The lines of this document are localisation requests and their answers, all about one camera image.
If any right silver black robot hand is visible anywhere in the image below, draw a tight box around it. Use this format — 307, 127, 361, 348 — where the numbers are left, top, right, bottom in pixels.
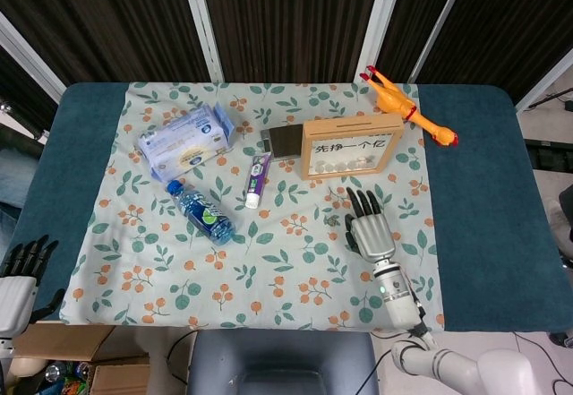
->
343, 186, 398, 266

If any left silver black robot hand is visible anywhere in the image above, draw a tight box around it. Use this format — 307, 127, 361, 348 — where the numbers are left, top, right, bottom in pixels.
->
0, 235, 66, 339

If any black rectangular device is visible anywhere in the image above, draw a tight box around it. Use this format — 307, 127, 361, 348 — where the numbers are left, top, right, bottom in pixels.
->
261, 125, 304, 159

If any brown cardboard box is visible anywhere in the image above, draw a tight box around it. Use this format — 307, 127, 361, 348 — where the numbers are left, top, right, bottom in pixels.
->
13, 322, 117, 363
89, 356, 151, 395

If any floral orange-fruit tablecloth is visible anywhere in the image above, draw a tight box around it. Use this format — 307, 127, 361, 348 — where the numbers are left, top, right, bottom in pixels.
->
60, 82, 447, 331

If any teal table cover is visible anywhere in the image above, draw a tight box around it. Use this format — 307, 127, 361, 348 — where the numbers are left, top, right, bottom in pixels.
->
8, 82, 566, 333

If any purple toothpaste tube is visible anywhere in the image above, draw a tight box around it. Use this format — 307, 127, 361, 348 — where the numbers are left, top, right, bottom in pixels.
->
244, 151, 273, 210

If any yellow rubber chicken toy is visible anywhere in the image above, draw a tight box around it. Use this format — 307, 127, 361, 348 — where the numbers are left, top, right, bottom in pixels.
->
361, 65, 460, 148

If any blue plastic water bottle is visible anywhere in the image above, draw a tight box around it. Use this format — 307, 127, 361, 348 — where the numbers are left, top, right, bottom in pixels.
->
166, 179, 236, 247

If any black equipment box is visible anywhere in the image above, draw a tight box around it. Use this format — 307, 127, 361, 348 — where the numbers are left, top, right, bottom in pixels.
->
526, 139, 573, 170

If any pale blue tissue pack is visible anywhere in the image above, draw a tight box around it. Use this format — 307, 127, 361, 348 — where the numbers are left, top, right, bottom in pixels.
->
136, 102, 238, 181

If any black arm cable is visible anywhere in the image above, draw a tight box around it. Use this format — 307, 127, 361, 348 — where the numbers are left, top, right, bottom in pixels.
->
402, 273, 433, 340

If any wooden frame money box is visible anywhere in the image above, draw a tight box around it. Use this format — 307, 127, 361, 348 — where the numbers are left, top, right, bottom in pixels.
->
300, 115, 404, 182

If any white partition post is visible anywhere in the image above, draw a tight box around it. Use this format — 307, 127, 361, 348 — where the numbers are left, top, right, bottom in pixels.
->
0, 9, 68, 105
355, 0, 398, 85
409, 0, 474, 85
177, 0, 225, 83
514, 65, 573, 114

